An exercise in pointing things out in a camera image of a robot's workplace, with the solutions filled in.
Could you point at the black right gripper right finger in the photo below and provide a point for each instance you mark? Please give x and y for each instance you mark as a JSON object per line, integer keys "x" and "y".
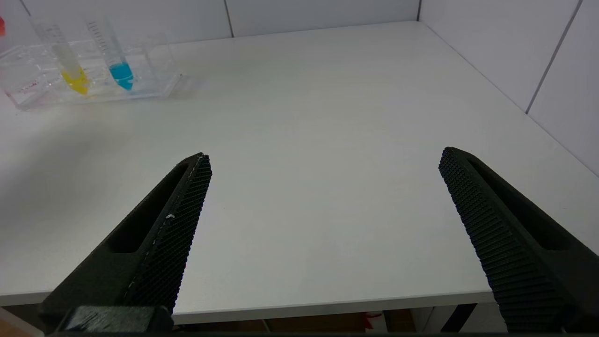
{"x": 514, "y": 262}

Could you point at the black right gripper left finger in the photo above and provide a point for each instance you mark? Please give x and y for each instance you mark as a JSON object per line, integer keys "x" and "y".
{"x": 154, "y": 262}

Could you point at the test tube with blue pigment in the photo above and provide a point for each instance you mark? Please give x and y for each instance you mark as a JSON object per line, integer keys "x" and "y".
{"x": 121, "y": 72}

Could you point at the test tube with red pigment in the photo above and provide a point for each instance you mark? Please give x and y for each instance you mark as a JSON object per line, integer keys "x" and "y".
{"x": 2, "y": 27}

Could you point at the red and white container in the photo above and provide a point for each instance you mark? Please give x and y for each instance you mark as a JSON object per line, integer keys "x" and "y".
{"x": 374, "y": 323}

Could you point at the test tube with yellow pigment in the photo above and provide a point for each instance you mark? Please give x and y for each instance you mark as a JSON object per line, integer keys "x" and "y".
{"x": 77, "y": 80}

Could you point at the clear acrylic test tube rack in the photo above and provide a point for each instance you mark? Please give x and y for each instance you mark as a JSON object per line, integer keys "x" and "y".
{"x": 28, "y": 93}

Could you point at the black metal leg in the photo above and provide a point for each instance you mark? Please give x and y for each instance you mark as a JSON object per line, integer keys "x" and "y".
{"x": 456, "y": 320}

